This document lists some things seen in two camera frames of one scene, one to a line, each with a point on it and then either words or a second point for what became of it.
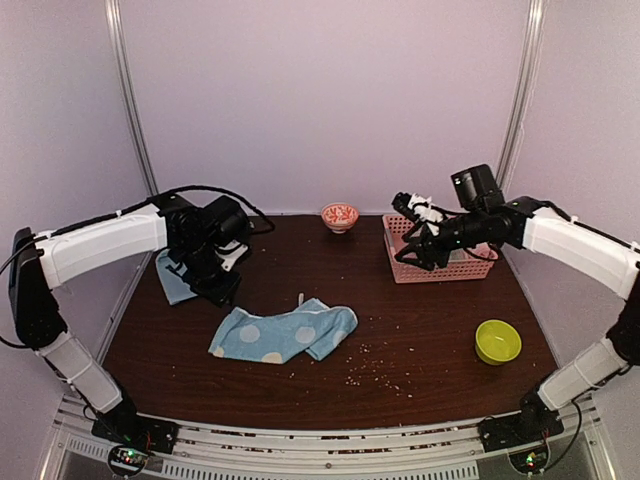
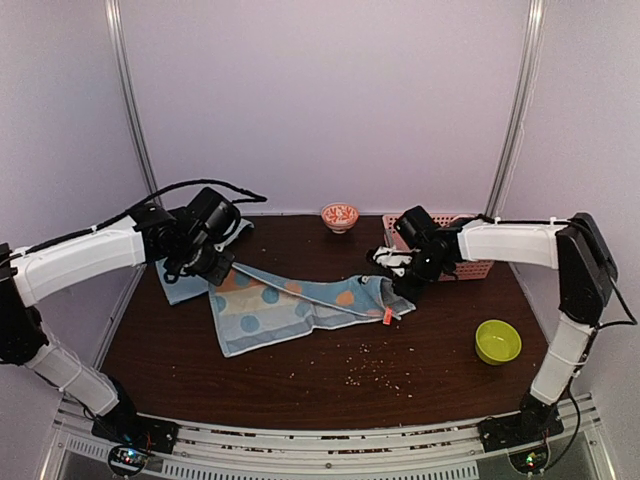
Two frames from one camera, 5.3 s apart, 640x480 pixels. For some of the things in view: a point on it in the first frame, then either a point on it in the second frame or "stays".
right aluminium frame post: (524, 92) stays
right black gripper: (427, 246) → (414, 293)
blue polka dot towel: (313, 328) → (253, 306)
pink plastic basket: (473, 262) stays
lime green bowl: (496, 342) stays
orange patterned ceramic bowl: (339, 216) stays
